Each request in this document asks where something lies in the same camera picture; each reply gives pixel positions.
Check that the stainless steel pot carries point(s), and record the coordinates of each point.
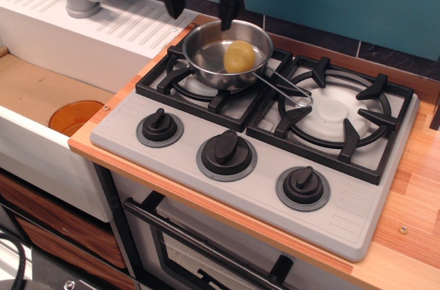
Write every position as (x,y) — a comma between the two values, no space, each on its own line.
(204,48)

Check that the yellow toy potato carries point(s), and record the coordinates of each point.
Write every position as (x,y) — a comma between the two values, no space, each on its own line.
(239,57)

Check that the black left stove knob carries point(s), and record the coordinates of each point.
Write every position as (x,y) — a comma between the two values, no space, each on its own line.
(159,129)

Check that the black stove knob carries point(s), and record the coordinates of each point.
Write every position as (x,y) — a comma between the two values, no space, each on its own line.
(159,129)
(226,157)
(303,189)

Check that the black middle stove knob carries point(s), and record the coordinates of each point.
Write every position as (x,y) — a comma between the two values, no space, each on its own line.
(226,157)

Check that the black right stove knob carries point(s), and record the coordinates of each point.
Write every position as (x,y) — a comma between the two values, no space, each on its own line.
(303,189)

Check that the grey toy stove top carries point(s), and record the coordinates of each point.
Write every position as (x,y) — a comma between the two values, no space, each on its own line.
(344,226)

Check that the black left burner grate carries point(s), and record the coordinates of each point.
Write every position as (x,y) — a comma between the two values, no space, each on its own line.
(172,83)

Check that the black burner grate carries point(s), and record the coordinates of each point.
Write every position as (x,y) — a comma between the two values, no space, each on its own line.
(347,121)
(172,83)

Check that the white toy sink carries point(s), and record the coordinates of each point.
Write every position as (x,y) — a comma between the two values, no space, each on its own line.
(48,60)

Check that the orange plastic plate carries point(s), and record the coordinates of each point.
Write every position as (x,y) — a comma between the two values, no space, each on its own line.
(71,117)

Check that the black right burner grate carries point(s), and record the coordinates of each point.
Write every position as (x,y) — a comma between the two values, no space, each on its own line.
(347,121)

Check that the toy oven door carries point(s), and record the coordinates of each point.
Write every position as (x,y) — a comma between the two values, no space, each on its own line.
(190,250)

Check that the wooden drawer front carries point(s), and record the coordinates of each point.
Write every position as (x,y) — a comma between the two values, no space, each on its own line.
(66,233)

